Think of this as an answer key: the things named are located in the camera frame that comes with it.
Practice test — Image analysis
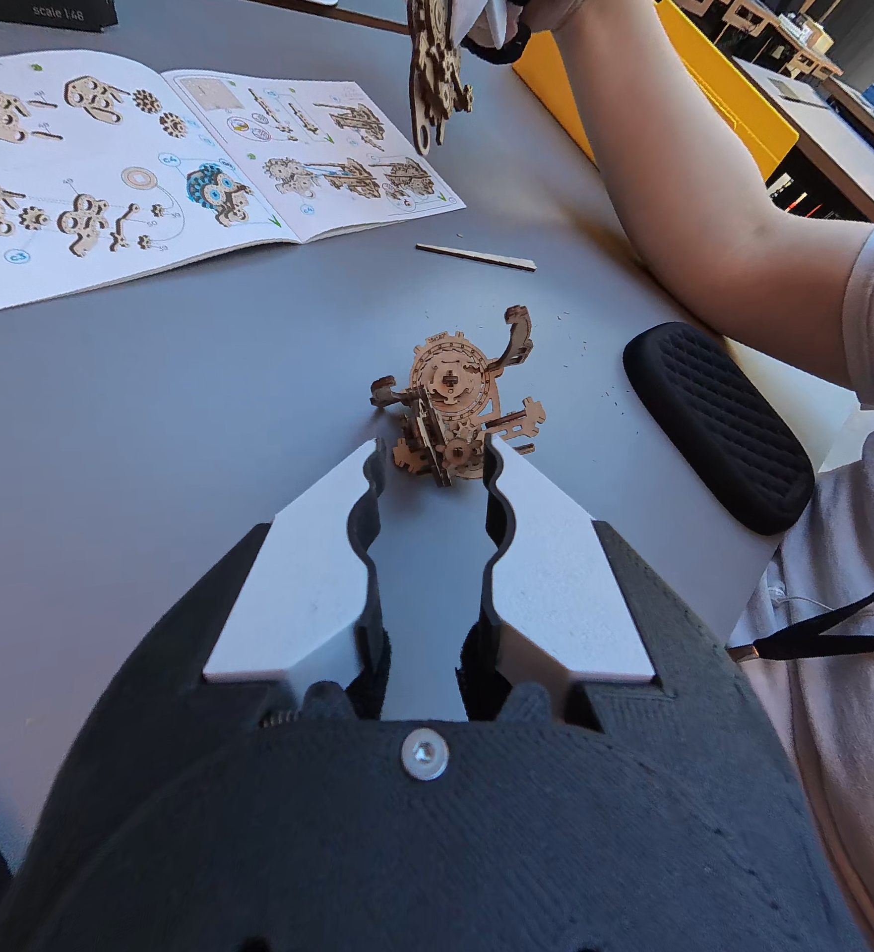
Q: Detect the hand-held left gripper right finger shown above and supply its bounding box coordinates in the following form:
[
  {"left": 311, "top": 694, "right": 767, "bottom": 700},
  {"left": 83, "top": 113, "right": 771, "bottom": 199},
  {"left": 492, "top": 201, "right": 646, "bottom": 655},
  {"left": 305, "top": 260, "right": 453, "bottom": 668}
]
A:
[{"left": 458, "top": 433, "right": 659, "bottom": 721}]

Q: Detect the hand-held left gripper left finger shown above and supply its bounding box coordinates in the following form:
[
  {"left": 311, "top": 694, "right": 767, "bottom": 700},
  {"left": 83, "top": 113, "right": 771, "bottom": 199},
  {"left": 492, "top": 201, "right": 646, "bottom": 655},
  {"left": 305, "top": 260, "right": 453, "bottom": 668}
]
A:
[{"left": 202, "top": 437, "right": 392, "bottom": 716}]

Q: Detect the wooden gear assembly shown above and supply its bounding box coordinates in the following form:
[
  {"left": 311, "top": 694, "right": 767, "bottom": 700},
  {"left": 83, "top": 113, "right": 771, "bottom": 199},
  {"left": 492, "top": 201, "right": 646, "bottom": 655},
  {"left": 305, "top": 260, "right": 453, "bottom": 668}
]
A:
[{"left": 406, "top": 0, "right": 475, "bottom": 157}]

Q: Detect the wooden model with curved arms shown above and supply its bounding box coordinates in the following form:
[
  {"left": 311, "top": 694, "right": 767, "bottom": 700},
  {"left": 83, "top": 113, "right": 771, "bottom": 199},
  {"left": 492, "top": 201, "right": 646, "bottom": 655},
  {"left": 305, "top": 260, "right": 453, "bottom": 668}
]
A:
[{"left": 369, "top": 305, "right": 547, "bottom": 488}]

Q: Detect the person's right forearm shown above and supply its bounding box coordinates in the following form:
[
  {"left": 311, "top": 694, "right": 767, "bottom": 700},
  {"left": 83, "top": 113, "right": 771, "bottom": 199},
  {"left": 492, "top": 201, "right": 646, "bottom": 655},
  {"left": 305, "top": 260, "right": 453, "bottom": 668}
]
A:
[{"left": 552, "top": 0, "right": 874, "bottom": 406}]

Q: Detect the black model kit box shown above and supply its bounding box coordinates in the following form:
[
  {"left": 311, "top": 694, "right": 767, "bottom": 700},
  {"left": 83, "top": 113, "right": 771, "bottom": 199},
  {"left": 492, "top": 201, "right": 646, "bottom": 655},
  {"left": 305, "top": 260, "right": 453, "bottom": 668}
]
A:
[{"left": 0, "top": 0, "right": 120, "bottom": 34}]

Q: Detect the person's right hand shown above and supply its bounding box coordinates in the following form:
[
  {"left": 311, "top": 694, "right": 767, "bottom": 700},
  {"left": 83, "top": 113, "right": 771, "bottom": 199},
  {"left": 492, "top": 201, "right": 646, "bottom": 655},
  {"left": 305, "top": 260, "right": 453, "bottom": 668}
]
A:
[{"left": 515, "top": 0, "right": 575, "bottom": 34}]

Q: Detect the thin wooden stick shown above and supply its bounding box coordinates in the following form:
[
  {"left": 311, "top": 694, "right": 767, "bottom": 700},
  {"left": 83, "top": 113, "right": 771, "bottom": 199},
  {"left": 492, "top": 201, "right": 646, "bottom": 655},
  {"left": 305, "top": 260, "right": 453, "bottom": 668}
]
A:
[{"left": 415, "top": 242, "right": 538, "bottom": 273}]

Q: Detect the yellow plastic bin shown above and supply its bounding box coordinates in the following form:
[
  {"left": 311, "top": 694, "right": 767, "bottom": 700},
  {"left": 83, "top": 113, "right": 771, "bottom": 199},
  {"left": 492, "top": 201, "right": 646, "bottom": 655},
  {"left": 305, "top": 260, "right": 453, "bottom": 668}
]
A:
[{"left": 513, "top": 0, "right": 801, "bottom": 183}]

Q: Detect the wooden background furniture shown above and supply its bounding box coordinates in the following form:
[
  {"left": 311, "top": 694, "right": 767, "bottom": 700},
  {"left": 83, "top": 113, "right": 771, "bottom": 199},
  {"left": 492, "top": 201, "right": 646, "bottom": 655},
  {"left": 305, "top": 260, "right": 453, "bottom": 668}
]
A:
[{"left": 671, "top": 0, "right": 843, "bottom": 81}]

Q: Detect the person's pale shirt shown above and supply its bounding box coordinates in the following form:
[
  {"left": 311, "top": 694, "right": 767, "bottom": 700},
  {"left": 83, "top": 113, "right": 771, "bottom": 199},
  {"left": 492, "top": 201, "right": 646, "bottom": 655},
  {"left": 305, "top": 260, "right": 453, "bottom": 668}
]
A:
[{"left": 727, "top": 222, "right": 874, "bottom": 952}]

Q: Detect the open instruction booklet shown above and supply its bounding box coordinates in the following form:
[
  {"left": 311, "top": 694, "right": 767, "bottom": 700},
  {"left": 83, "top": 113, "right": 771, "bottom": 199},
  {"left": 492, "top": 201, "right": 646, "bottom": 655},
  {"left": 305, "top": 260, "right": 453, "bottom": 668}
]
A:
[{"left": 0, "top": 50, "right": 466, "bottom": 319}]

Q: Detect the grey background table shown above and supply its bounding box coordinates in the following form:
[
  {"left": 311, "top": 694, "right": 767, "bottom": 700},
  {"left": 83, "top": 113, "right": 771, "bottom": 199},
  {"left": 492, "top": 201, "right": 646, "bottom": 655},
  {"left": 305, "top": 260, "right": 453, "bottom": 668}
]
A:
[{"left": 731, "top": 56, "right": 874, "bottom": 224}]

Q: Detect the black lanyard strap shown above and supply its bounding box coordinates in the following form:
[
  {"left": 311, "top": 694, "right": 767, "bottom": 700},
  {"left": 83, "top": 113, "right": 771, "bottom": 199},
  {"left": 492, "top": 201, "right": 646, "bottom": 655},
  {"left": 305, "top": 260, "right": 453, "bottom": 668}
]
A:
[{"left": 751, "top": 569, "right": 874, "bottom": 663}]

